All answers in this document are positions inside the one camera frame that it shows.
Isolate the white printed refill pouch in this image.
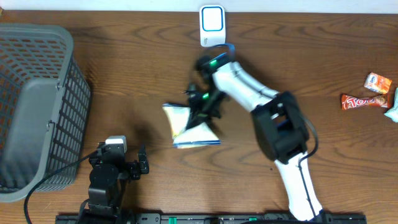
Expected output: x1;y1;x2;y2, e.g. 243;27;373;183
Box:
162;103;221;149

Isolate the red Top chocolate bar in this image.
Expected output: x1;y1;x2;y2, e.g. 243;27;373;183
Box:
341;95;391;110

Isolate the small orange tissue pack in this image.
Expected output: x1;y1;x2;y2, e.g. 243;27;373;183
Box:
364;72;392;94

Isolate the light blue wipes packet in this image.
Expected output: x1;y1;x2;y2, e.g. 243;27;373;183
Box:
384;88;398;123

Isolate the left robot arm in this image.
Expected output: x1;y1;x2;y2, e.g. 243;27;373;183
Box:
76;142;149;224

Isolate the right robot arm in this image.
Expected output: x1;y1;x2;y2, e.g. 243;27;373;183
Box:
186;54;323;222

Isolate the white barcode scanner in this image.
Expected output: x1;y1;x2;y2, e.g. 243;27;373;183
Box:
199;5;226;47

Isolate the grey plastic mesh basket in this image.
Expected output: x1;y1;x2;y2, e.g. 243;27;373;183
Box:
1;24;91;202

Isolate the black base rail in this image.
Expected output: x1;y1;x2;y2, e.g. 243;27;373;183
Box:
55;212;368;224

